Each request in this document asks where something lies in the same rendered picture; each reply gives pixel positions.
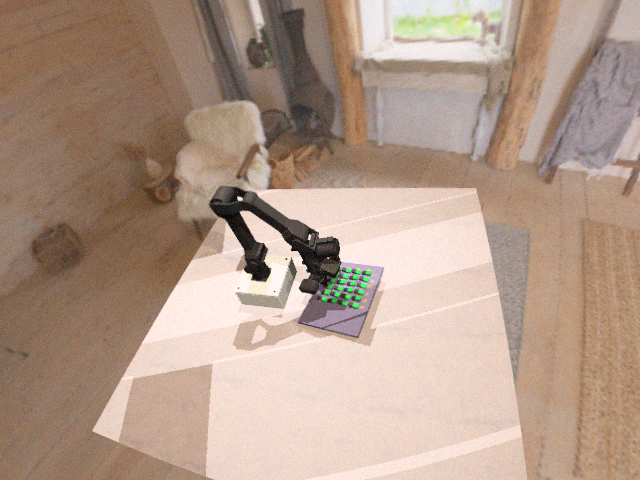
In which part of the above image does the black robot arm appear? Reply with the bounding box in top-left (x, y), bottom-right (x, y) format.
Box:
top-left (209, 186), bottom-right (342, 283)

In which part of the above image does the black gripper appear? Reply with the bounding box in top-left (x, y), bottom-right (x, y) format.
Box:
top-left (299, 257), bottom-right (327, 295)

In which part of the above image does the lavender switch panel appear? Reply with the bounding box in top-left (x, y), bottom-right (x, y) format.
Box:
top-left (298, 262), bottom-right (384, 338)

